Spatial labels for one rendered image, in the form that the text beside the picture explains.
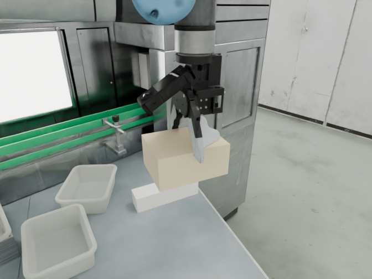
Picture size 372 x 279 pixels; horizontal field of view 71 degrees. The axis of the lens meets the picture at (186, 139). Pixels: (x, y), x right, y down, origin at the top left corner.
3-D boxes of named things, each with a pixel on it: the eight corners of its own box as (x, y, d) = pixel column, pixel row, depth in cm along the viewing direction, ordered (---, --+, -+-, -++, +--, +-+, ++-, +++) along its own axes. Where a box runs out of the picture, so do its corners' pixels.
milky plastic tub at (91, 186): (120, 181, 109) (118, 163, 105) (109, 220, 89) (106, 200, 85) (78, 182, 108) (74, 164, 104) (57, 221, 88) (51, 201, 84)
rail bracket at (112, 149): (114, 153, 120) (107, 107, 110) (134, 168, 109) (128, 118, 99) (104, 156, 117) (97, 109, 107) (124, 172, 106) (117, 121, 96)
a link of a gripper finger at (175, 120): (192, 132, 65) (202, 109, 58) (170, 135, 63) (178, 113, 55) (188, 122, 67) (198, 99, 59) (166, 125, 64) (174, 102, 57)
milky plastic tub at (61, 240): (86, 220, 89) (81, 200, 85) (104, 271, 72) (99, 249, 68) (27, 242, 81) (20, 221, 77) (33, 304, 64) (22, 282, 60)
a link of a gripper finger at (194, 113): (206, 135, 48) (195, 91, 49) (198, 137, 48) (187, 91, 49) (196, 139, 53) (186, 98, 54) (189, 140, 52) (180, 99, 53)
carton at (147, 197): (197, 193, 100) (198, 180, 97) (137, 212, 90) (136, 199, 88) (190, 184, 105) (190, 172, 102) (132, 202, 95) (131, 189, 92)
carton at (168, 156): (227, 174, 58) (230, 144, 55) (159, 191, 52) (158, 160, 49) (203, 149, 68) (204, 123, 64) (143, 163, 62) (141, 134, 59)
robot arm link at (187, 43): (184, 31, 43) (167, 28, 50) (184, 60, 45) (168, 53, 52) (223, 30, 46) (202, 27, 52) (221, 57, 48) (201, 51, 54)
